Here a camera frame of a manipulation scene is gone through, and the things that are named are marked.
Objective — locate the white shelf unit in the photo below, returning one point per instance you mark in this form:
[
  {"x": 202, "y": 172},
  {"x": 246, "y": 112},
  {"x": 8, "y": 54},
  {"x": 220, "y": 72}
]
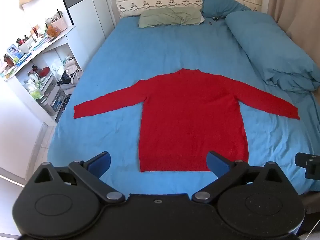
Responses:
[{"x": 21, "y": 90}]

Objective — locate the brown bottle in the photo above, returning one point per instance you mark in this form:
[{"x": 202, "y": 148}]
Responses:
[{"x": 8, "y": 60}]

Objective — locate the small dark hair clips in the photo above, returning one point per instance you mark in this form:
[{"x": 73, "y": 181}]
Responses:
[{"x": 212, "y": 19}]

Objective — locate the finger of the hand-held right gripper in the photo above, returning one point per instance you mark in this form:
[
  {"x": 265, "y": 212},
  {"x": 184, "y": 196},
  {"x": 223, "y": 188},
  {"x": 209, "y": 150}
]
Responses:
[{"x": 308, "y": 163}]

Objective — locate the orange plush toy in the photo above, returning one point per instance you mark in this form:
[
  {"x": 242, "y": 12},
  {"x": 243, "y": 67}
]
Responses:
[{"x": 53, "y": 31}]

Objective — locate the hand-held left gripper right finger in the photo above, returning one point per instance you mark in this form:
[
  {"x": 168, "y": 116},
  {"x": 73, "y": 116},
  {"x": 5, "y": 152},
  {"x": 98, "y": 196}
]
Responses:
[{"x": 217, "y": 163}]

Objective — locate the pink container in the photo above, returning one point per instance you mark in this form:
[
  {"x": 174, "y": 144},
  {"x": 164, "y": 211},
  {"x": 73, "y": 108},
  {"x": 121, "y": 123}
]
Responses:
[{"x": 60, "y": 24}]

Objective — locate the white backpack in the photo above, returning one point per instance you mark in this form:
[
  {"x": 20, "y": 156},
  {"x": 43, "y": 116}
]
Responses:
[{"x": 72, "y": 70}]

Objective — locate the teal pillow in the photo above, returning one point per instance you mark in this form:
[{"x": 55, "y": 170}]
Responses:
[{"x": 222, "y": 3}]

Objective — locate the beige curtain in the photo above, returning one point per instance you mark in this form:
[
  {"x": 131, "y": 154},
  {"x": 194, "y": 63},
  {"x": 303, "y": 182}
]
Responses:
[{"x": 295, "y": 10}]

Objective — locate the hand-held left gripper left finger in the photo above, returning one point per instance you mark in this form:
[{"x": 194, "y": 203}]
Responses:
[{"x": 100, "y": 164}]

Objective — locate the blue printed box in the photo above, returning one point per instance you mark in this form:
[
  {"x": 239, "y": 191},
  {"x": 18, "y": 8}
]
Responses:
[{"x": 14, "y": 50}]

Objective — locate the green pillow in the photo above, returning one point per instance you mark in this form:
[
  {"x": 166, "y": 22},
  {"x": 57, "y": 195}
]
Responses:
[{"x": 170, "y": 17}]

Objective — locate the white wardrobe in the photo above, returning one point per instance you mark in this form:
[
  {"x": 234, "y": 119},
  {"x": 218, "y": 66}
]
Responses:
[{"x": 85, "y": 12}]

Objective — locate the red knit sweater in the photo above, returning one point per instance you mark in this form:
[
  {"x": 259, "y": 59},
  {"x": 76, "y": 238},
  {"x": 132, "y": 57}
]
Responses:
[{"x": 190, "y": 120}]

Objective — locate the red box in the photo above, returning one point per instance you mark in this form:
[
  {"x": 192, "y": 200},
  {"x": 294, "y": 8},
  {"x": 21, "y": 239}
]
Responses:
[{"x": 44, "y": 71}]

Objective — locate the blue bedsheet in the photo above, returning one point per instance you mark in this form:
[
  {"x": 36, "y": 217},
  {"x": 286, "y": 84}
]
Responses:
[{"x": 155, "y": 55}]

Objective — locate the blue rolled duvet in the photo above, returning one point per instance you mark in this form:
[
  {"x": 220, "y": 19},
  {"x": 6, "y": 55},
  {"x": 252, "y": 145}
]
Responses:
[{"x": 270, "y": 45}]

